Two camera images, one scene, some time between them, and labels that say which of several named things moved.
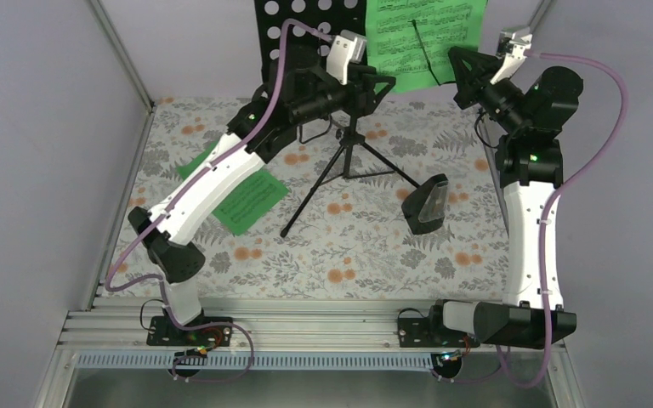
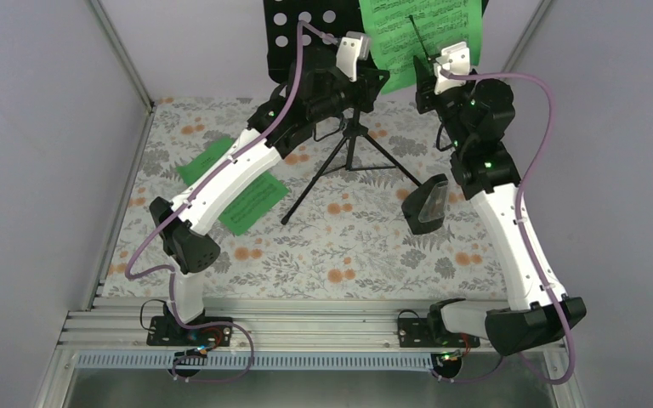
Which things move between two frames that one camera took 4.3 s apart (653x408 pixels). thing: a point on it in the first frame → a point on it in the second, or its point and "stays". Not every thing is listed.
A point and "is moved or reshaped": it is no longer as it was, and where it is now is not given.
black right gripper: [470, 82] → [423, 82]
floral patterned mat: [403, 201] stays
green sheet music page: [394, 45] stays
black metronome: [425, 207] stays
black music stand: [327, 18] is moved or reshaped
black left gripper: [360, 101] stays
